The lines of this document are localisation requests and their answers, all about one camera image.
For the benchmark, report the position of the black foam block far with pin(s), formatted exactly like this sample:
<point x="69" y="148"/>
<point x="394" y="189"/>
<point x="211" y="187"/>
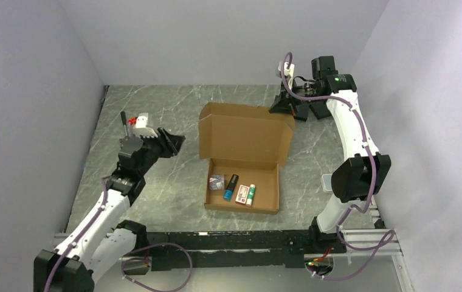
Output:
<point x="320" y="109"/>

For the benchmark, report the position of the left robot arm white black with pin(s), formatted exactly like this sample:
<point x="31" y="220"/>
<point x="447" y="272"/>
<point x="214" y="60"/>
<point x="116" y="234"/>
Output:
<point x="99" y="241"/>

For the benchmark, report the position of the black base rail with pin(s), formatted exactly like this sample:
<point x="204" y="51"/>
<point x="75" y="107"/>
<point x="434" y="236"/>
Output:
<point x="223" y="249"/>

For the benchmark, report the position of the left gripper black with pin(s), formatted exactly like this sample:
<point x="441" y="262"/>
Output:
<point x="174" y="142"/>

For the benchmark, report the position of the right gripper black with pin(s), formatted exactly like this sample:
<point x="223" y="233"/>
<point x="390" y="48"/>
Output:
<point x="282" y="104"/>

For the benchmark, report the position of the brown cardboard box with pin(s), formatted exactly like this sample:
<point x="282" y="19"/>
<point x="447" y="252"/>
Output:
<point x="248" y="141"/>

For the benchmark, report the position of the green white glue stick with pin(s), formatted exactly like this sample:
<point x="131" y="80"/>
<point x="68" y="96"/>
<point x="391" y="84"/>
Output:
<point x="250" y="194"/>

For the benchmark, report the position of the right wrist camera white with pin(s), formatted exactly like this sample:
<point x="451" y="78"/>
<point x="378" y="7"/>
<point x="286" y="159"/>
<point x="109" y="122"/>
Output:
<point x="288" y="70"/>

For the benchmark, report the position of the red staples box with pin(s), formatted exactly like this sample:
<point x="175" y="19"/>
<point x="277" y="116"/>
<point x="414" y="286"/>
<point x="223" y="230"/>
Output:
<point x="242" y="194"/>

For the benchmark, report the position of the aluminium frame rail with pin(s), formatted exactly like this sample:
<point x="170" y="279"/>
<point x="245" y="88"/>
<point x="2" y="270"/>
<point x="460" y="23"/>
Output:
<point x="364" y="238"/>

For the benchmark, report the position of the blue capped marker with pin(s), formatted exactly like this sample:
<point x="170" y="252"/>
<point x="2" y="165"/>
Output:
<point x="228" y="193"/>

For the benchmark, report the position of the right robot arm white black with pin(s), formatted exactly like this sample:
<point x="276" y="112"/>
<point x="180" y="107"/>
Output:
<point x="332" y="94"/>

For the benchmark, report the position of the white rectangular tray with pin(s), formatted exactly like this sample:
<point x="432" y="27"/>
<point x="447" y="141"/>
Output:
<point x="326" y="183"/>

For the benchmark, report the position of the small black hammer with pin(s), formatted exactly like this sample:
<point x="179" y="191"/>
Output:
<point x="126" y="125"/>

